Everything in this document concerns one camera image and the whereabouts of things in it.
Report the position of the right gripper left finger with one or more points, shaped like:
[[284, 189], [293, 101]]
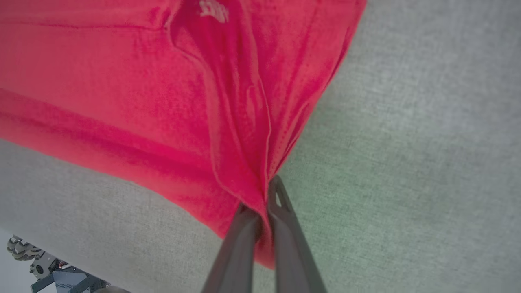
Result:
[[236, 256]]

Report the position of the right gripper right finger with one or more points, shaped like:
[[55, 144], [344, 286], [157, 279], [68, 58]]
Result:
[[293, 252]]

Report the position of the red and white shirt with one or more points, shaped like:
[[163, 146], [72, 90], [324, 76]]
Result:
[[142, 89]]

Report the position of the wheeled robot base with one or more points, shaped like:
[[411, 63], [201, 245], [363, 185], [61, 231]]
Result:
[[61, 276]]

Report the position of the grey fabric sofa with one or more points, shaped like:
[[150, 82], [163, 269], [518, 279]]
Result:
[[407, 162]]

